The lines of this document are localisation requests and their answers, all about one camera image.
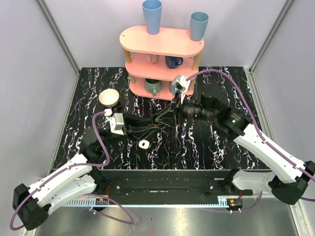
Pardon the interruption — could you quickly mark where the green glazed mug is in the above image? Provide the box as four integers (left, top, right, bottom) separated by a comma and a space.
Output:
145, 79, 162, 96

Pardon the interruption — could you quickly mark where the white earbud case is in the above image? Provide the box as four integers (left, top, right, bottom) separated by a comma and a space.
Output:
138, 140, 150, 149

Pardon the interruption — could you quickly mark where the right blue plastic tumbler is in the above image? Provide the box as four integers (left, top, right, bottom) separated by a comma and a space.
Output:
189, 12, 209, 41

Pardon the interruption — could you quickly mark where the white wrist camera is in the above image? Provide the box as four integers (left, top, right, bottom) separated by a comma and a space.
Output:
172, 75, 190, 104
105, 109, 126, 136

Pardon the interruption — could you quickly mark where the aluminium rail frame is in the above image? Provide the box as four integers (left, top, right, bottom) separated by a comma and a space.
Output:
31, 178, 302, 214

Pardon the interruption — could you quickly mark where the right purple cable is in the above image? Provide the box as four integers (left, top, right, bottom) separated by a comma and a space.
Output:
186, 68, 315, 214

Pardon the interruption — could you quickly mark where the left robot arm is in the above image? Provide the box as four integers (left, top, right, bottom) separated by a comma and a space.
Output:
10, 111, 159, 231

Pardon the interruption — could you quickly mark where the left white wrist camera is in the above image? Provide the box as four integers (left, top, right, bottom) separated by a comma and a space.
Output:
105, 109, 126, 136

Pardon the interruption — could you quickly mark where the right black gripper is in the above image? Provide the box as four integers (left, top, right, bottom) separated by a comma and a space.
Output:
155, 90, 216, 128

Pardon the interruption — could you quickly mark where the pink three-tier wooden shelf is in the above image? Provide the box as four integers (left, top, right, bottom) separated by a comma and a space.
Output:
120, 26, 204, 100

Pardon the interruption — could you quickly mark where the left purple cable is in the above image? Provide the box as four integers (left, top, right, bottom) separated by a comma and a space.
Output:
9, 110, 135, 231

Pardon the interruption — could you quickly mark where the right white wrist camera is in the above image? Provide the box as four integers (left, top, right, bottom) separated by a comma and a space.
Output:
172, 75, 190, 104

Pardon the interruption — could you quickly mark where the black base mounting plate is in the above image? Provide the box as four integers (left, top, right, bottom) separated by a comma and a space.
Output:
92, 170, 253, 195

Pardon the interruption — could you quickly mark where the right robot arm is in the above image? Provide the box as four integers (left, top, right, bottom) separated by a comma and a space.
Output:
153, 84, 315, 205

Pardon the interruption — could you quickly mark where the cream ceramic bowl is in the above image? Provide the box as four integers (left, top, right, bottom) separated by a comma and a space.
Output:
98, 88, 120, 108

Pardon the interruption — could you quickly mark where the light blue butterfly mug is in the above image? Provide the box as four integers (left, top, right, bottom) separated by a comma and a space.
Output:
169, 83, 183, 97

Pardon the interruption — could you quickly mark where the purple cable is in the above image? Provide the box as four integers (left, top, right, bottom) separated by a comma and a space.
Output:
186, 68, 315, 214
9, 110, 135, 231

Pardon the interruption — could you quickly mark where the dark blue mug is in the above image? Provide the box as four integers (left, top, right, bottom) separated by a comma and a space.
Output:
165, 56, 184, 69

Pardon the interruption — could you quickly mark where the left blue plastic tumbler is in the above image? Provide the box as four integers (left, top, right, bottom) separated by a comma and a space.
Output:
142, 0, 162, 35

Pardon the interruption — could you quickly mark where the blue plastic tumbler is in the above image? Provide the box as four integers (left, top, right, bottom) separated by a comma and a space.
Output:
142, 0, 162, 35
189, 12, 209, 41

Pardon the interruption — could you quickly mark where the pink mug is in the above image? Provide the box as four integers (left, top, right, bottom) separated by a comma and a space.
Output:
147, 54, 159, 64

